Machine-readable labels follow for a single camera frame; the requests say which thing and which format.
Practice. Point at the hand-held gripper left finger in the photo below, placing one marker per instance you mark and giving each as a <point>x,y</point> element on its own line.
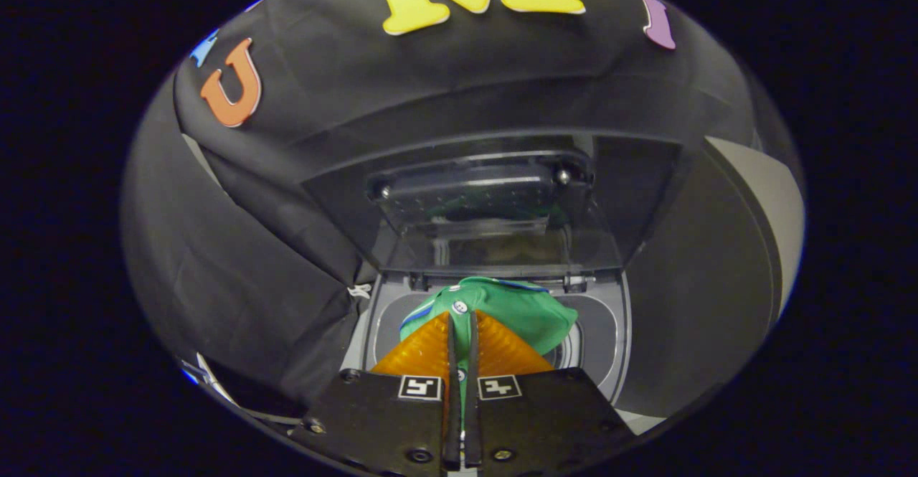
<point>387,419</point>

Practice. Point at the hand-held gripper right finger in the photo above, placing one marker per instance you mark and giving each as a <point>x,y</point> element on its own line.
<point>545,419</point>

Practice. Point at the green polo shirt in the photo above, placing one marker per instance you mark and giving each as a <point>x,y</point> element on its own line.
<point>527,312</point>

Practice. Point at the dark washing machine lid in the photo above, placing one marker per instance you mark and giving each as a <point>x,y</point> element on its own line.
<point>473,197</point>

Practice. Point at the small white clip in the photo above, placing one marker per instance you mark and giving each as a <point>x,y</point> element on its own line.
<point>360,291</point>

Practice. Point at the beige cabinet with dark top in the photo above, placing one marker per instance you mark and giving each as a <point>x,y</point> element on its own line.
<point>717,283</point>

